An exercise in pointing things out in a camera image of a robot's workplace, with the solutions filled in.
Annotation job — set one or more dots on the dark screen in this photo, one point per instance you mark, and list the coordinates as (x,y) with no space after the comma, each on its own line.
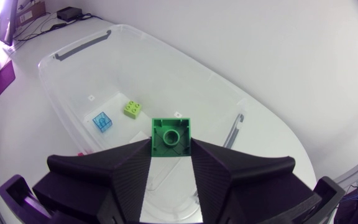
(8,20)

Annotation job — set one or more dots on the lime green toy brick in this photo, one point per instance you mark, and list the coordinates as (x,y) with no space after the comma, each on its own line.
(132,109)

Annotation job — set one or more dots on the blue translucent toy brick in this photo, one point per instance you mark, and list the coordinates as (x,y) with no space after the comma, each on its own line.
(102,122)

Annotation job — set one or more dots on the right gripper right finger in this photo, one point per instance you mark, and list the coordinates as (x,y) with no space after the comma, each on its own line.
(238,183)

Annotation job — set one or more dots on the red toy brick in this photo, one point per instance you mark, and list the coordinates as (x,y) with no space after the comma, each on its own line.
(81,153)

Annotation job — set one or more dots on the black power brick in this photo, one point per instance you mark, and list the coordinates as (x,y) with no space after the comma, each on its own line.
(69,13)

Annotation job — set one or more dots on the clear plastic container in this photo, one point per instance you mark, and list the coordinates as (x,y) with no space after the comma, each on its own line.
(154,77)

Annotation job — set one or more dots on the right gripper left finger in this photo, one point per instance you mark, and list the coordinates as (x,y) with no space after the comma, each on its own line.
(104,180)

